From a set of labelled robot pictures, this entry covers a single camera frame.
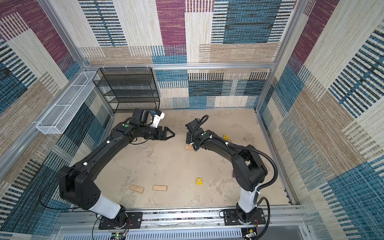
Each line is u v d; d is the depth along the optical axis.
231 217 0.74
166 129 0.71
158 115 0.73
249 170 0.48
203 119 0.80
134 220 0.73
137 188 0.83
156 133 0.70
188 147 0.99
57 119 0.71
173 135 0.76
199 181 0.85
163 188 0.83
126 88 1.08
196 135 0.70
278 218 0.74
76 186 0.42
